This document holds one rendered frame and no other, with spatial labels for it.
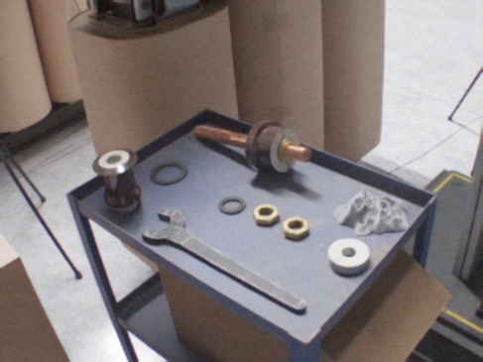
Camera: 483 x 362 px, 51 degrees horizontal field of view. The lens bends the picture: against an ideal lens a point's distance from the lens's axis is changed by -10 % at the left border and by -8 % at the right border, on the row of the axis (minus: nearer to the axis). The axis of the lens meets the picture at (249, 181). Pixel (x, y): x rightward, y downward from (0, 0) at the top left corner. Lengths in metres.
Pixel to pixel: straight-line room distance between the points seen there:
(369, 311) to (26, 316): 0.66
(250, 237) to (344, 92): 1.29
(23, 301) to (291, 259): 0.53
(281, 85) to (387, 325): 1.07
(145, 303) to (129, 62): 0.64
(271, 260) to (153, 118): 0.70
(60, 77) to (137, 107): 1.77
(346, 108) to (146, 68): 1.03
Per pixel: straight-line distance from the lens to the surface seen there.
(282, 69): 1.83
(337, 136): 2.32
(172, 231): 1.04
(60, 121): 3.48
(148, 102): 1.53
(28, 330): 1.16
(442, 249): 1.85
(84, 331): 2.13
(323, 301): 0.91
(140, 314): 1.42
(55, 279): 2.39
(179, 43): 1.49
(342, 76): 2.19
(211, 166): 1.22
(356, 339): 0.95
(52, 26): 3.16
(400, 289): 1.04
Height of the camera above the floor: 1.55
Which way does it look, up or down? 35 degrees down
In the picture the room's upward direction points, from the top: 5 degrees counter-clockwise
